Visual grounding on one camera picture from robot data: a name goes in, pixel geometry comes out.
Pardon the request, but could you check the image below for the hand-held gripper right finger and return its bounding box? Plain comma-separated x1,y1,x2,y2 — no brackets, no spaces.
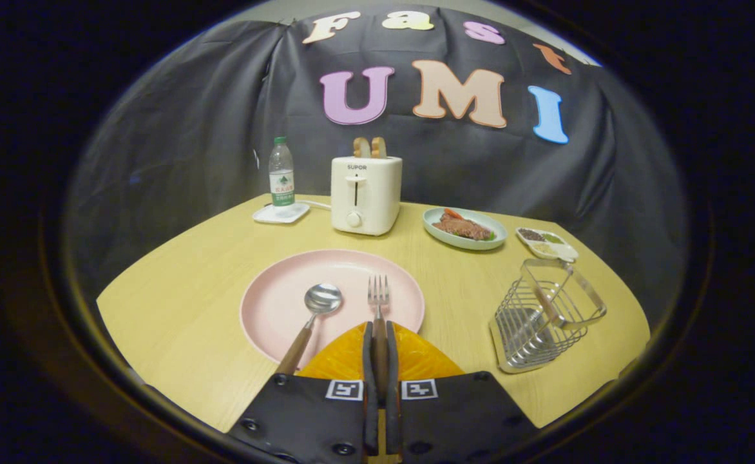
385,321,539,464

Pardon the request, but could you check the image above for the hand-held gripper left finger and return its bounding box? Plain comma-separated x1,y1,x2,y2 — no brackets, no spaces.
228,322,380,464

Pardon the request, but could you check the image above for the wooden handled fork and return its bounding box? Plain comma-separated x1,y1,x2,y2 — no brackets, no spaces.
368,275,390,408

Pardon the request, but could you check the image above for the pink round plate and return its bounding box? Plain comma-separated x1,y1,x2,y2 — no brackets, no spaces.
240,249,426,370

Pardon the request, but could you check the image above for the green plate of food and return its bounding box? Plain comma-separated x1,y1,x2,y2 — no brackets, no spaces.
423,207,508,251

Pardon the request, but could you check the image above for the white toaster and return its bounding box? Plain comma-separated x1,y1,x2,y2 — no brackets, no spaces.
330,155,403,237

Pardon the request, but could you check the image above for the white square coaster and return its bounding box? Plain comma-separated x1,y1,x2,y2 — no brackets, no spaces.
252,202,311,225

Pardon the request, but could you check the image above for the white divided condiment dish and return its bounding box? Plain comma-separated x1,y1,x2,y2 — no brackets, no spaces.
515,227,579,263

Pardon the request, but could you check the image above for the clear plastic water bottle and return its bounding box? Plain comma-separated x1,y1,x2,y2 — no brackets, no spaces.
269,136,296,208

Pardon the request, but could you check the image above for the black backdrop cloth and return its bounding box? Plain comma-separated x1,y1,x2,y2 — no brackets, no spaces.
65,5,689,331

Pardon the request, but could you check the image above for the wooden handled spoon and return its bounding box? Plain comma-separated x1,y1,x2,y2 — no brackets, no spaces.
275,283,344,377

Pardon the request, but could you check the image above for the metal wire cutlery holder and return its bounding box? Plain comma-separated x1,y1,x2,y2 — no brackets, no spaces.
488,258,607,374

